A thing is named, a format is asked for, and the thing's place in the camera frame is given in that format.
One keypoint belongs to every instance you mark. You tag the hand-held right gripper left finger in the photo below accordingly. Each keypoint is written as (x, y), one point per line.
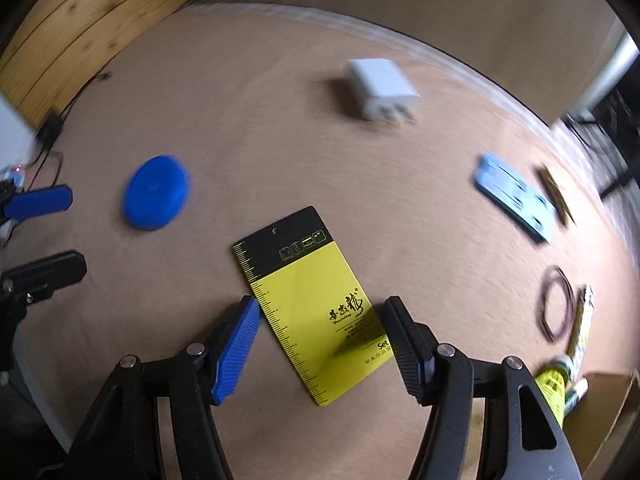
(235, 350)

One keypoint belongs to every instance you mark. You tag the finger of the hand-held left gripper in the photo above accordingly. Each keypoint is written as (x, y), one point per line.
(50, 272)
(40, 202)

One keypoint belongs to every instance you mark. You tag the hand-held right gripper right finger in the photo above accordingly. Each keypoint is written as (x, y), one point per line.
(407, 355)

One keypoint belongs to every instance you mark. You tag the yellow and black card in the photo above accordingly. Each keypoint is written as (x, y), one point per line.
(310, 300)

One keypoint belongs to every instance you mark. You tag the cardboard box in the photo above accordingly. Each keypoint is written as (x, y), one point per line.
(605, 410)

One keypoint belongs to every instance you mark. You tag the white wall charger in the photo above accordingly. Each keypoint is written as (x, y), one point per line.
(380, 82)

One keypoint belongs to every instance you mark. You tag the white power strip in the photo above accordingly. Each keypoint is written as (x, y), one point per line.
(12, 175)

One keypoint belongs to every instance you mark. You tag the black power adapter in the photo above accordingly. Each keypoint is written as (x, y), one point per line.
(50, 130)

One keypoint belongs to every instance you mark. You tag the blue round lid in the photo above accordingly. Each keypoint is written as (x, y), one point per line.
(157, 192)

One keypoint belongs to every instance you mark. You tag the yellow shuttlecock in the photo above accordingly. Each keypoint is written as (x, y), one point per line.
(550, 387)

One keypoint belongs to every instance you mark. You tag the white marker pen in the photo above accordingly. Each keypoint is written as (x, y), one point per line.
(582, 322)

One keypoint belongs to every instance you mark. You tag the pine plank board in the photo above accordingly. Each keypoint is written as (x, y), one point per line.
(75, 20)

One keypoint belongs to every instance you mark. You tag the pale slotted rectangular strip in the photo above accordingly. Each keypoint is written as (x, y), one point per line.
(515, 200)

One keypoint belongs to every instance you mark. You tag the wooden clothespin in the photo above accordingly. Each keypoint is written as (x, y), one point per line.
(556, 195)

